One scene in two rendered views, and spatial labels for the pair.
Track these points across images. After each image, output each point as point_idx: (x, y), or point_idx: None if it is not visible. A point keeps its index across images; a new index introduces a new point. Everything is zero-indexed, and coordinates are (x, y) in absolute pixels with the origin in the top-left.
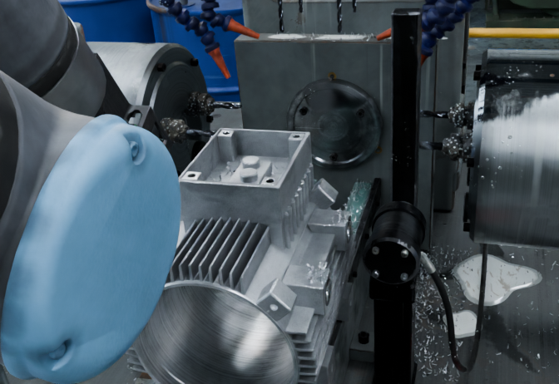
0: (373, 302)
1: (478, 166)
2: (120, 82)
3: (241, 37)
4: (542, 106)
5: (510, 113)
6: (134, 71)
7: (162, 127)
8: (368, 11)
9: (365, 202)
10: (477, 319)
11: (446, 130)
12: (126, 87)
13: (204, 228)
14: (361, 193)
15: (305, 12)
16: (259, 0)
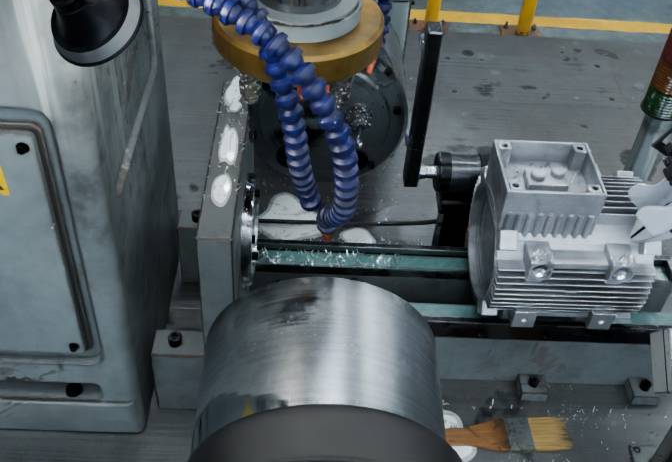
0: (468, 220)
1: (407, 105)
2: (401, 320)
3: (221, 233)
4: (385, 46)
5: (390, 62)
6: (386, 301)
7: (667, 131)
8: (146, 121)
9: (292, 251)
10: (362, 222)
11: (174, 177)
12: (406, 313)
13: (608, 200)
14: (274, 255)
15: (131, 177)
16: (115, 210)
